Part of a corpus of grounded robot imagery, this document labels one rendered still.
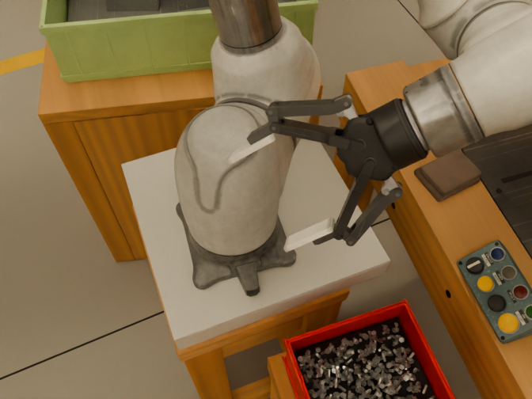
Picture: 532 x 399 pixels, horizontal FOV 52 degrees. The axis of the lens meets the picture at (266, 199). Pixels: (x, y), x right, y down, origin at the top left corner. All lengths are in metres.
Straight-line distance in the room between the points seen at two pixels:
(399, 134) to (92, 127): 0.94
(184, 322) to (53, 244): 1.27
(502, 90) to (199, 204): 0.43
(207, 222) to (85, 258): 1.27
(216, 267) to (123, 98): 0.58
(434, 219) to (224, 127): 0.45
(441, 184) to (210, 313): 0.47
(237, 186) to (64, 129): 0.74
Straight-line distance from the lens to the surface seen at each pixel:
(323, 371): 0.91
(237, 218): 0.80
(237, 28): 0.83
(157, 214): 1.02
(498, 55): 0.59
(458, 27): 0.70
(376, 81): 1.22
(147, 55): 1.36
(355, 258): 0.96
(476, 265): 0.97
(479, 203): 1.08
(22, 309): 2.05
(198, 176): 0.76
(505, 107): 0.59
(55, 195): 2.24
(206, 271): 0.93
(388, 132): 0.60
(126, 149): 1.47
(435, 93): 0.60
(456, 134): 0.60
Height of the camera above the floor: 1.75
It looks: 58 degrees down
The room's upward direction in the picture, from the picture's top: straight up
